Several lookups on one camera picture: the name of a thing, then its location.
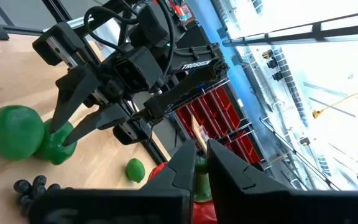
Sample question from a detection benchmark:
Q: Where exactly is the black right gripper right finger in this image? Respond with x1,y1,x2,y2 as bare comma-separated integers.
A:
206,139,358,224

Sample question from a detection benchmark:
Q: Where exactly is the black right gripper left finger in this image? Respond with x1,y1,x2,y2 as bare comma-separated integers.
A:
29,139,197,224

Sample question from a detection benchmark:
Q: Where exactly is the red bell pepper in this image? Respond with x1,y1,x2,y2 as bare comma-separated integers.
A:
147,156,218,224

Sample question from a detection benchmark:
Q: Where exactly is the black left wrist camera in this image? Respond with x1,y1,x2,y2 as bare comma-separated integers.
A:
113,46,164,94

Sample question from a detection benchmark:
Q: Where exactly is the red storage bin rack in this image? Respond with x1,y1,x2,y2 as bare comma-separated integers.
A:
174,84,262,170

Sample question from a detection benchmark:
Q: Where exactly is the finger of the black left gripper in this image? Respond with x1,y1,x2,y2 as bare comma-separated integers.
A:
61,103,131,147
47,65,101,134

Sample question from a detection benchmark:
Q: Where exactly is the dark grape bunch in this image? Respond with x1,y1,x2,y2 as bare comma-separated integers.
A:
13,174,74,218

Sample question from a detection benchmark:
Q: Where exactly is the large green lime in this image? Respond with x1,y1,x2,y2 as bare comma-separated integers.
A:
0,105,45,161
34,119,78,166

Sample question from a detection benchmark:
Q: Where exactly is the small green lime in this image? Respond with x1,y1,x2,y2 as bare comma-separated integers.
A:
125,157,146,184

